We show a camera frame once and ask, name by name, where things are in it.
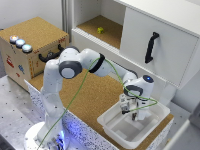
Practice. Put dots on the red button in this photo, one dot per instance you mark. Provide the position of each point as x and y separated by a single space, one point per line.
14 39

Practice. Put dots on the yellow block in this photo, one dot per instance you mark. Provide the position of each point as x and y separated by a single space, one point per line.
100 30

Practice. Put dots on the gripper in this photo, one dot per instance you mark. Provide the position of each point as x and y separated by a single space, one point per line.
140 106

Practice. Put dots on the green button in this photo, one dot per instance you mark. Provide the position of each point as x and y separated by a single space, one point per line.
27 48

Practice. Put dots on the blue button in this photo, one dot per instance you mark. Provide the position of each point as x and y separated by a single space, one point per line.
20 42

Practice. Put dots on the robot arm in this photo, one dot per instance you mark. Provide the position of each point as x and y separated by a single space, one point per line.
53 83

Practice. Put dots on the white cabinet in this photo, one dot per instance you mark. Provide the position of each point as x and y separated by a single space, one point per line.
160 11

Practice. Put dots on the white plastic box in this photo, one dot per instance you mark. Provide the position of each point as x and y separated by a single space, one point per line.
133 131

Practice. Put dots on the white sliding door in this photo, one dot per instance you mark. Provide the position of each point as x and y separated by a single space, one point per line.
173 50

